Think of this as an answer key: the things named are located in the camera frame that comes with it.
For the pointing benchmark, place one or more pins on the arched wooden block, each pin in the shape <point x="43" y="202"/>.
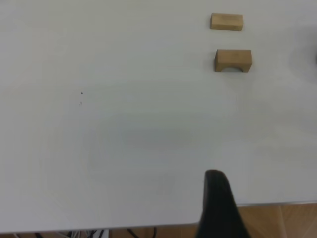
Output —
<point x="232" y="57"/>

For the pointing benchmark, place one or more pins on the rectangular wooden block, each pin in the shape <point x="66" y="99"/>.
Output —
<point x="226" y="21"/>

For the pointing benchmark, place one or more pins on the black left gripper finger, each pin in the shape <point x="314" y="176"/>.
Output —
<point x="219" y="210"/>

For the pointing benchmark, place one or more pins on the white power strip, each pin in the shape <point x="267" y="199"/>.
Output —
<point x="104" y="234"/>

